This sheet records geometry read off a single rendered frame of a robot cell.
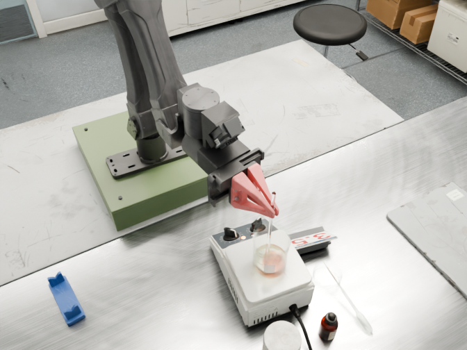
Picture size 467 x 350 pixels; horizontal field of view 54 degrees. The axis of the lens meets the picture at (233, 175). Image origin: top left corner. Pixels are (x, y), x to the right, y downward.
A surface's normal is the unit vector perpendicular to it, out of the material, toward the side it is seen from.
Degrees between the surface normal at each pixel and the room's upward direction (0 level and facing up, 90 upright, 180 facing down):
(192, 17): 90
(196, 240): 0
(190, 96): 2
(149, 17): 60
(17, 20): 90
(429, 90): 0
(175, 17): 90
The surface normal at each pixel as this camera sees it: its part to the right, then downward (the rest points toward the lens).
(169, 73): 0.50, 0.16
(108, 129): 0.00, -0.71
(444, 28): -0.88, 0.37
